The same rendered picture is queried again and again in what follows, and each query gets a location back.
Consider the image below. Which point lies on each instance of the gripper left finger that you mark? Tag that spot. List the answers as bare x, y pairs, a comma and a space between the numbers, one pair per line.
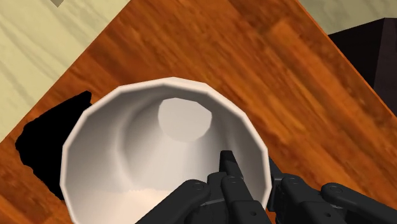
235, 189

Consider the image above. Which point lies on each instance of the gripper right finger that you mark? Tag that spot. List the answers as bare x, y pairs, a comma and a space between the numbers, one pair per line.
304, 201

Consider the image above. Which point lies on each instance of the white cup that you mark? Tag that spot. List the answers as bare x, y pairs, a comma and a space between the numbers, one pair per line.
139, 155

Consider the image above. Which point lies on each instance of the brown wooden table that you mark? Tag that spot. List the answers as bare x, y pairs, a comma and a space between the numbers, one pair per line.
248, 62

